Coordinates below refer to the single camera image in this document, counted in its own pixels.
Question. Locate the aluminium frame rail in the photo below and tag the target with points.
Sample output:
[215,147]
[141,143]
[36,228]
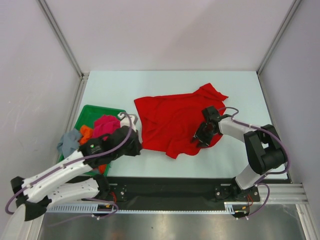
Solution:
[282,192]

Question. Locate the magenta t shirt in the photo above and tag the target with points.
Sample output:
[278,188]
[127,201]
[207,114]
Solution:
[105,126]

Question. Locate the left aluminium corner post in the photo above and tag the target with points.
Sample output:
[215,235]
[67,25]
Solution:
[48,14]

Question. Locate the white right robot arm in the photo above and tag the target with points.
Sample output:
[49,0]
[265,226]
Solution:
[265,152]

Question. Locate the orange t shirt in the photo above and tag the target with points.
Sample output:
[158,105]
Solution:
[87,133]

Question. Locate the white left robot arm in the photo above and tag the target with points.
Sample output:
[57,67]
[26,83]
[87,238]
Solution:
[89,156]

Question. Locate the right aluminium corner post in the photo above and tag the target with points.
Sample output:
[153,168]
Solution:
[279,34]

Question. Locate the grey blue t shirt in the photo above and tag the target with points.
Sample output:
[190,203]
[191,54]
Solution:
[69,142]

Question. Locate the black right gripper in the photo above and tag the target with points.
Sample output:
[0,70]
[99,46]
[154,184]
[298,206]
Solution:
[206,129]

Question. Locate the red t shirt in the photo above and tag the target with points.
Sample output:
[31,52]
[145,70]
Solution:
[169,122]

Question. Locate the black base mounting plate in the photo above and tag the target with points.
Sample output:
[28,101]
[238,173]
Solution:
[169,193]

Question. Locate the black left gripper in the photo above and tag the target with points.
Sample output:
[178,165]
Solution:
[137,147]

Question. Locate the green plastic bin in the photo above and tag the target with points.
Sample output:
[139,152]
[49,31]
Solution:
[90,113]

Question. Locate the white slotted cable duct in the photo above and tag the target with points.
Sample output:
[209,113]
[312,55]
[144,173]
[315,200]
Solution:
[104,208]

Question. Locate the aluminium corner post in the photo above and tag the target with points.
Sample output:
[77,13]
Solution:
[48,14]
[279,34]

